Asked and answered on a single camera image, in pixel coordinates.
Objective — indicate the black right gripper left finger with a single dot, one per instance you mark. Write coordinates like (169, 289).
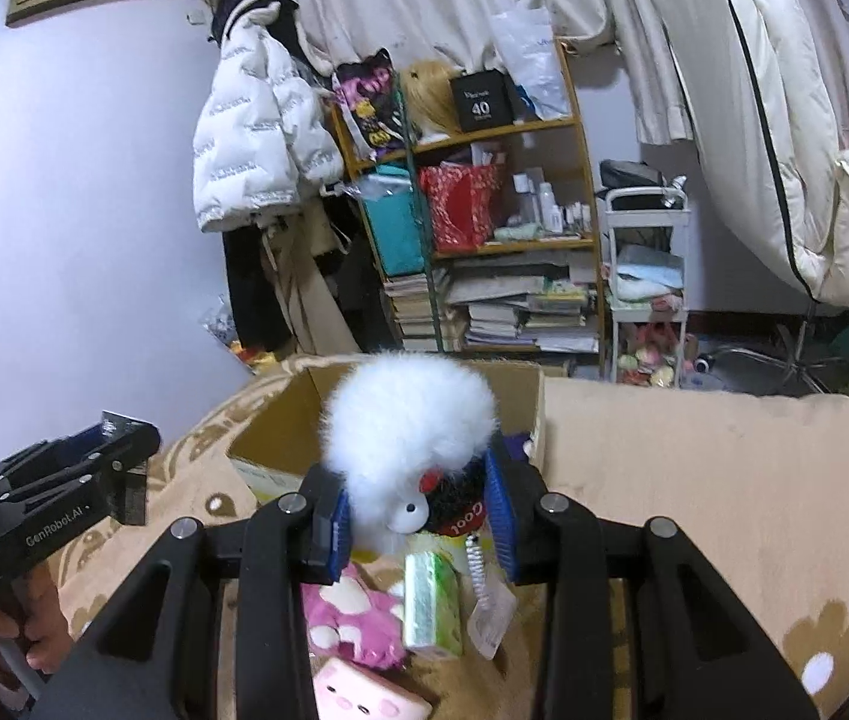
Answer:
(153, 650)

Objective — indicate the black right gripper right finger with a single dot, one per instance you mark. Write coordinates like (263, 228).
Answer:
(636, 617)

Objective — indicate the white fluffy sheep plush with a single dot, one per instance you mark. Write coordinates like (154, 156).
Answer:
(392, 419)

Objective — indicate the left hand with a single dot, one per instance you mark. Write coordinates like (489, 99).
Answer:
(45, 629)

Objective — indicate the beige patterned carpet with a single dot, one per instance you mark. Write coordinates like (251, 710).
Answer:
(760, 484)

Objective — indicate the pink white square plush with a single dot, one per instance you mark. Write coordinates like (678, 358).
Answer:
(344, 691)

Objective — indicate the pink bear plush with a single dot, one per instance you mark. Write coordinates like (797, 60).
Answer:
(354, 622)

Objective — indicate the green tissue pack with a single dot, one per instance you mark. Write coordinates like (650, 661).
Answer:
(431, 607)

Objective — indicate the stack of books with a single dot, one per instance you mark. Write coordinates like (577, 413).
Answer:
(521, 304)

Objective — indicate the white rolling cart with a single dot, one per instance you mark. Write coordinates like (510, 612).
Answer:
(648, 233)

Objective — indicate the wooden bookshelf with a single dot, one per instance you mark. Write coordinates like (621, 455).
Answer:
(395, 123)

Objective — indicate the white puffer jacket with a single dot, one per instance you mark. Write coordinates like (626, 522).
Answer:
(260, 148)

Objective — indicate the teal bag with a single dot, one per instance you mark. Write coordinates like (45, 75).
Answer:
(389, 204)

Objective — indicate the red gift bag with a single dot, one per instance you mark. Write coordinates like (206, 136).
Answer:
(464, 204)

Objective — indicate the black box number 40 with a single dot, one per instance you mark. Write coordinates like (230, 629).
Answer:
(481, 100)

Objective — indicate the cream duvet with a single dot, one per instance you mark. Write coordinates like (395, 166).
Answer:
(767, 86)

